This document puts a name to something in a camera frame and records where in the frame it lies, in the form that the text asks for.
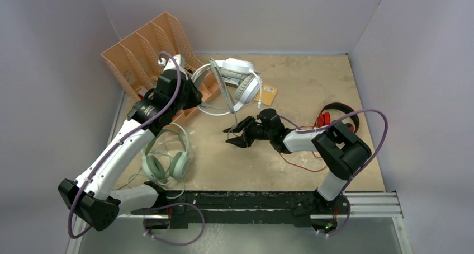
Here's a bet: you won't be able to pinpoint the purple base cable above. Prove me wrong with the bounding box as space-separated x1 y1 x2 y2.
143 203 205 247

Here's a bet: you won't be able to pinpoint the white over-ear headphones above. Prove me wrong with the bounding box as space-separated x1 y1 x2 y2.
196 58 263 116

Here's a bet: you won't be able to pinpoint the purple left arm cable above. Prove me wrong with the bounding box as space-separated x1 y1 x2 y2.
67 51 182 239

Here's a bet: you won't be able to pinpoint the red black headphones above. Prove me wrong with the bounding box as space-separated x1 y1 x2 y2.
313 102 361 133

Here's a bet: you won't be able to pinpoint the yellow spiral notebook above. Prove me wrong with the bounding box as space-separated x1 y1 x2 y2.
262 83 278 106

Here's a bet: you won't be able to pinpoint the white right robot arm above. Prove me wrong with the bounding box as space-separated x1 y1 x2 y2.
224 109 373 213

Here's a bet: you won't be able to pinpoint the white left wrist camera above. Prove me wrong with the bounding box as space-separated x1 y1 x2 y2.
158 54 188 74

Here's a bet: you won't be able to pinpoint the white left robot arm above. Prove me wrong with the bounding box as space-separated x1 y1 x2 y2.
58 69 203 238

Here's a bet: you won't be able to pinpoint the mint green headphones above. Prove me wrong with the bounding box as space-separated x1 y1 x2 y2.
125 123 191 200

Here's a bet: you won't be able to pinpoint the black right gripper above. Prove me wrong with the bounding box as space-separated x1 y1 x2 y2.
224 116 273 148

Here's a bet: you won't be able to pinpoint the red headphone cable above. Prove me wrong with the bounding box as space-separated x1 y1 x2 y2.
277 124 329 173

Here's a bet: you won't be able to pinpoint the peach plastic file organizer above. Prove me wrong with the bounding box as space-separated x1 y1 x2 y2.
101 12 203 102

